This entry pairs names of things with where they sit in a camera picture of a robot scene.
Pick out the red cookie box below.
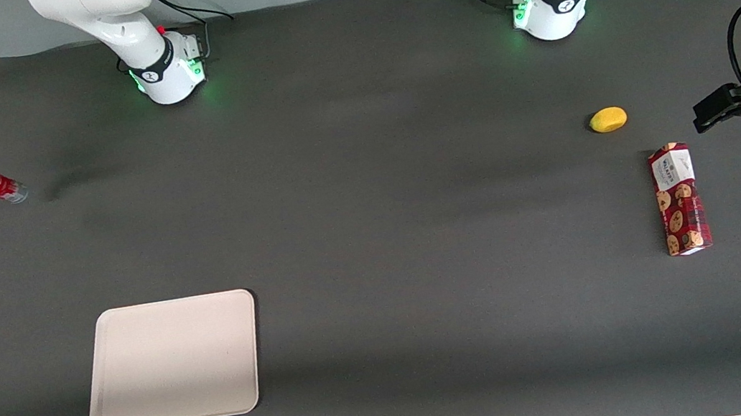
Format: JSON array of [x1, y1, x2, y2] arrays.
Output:
[[646, 139, 715, 259]]

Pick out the yellow lemon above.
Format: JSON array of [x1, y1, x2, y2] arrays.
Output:
[[587, 105, 630, 135]]

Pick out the black right base cables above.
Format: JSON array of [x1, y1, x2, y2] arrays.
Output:
[[152, 0, 240, 67]]

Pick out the dark grey table mat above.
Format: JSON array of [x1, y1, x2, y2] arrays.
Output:
[[0, 0, 741, 416]]

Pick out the beige plastic tray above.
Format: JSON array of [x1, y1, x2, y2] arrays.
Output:
[[73, 287, 271, 416]]

